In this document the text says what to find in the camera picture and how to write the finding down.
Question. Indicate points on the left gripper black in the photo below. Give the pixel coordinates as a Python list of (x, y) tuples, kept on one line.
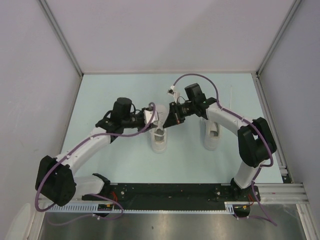
[(139, 129)]

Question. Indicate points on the white cable duct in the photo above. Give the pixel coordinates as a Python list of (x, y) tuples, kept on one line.
[(106, 208)]

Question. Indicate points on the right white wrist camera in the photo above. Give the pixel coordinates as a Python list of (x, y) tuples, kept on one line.
[(174, 93)]

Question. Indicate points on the corner metal post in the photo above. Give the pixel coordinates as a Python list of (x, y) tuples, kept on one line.
[(49, 15), (279, 34)]

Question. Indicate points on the right corner metal post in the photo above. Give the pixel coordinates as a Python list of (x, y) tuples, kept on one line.
[(279, 34)]

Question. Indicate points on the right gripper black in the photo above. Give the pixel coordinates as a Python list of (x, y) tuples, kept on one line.
[(174, 117)]

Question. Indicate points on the white sneaker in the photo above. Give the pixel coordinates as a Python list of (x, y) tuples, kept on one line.
[(159, 135), (212, 134)]

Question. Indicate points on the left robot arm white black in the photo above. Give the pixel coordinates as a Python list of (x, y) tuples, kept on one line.
[(56, 178)]

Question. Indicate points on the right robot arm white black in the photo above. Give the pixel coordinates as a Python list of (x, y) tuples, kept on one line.
[(256, 143)]

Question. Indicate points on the left corner metal post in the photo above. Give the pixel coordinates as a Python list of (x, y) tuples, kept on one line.
[(49, 15)]

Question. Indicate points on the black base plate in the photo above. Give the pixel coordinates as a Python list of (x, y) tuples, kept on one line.
[(178, 196)]

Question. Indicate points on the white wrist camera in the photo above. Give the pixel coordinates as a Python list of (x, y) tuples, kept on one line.
[(174, 93), (150, 114)]

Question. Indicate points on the aluminium rail frame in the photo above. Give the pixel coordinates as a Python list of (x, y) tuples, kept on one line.
[(282, 193)]

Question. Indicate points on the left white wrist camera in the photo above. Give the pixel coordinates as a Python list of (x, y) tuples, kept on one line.
[(150, 114)]

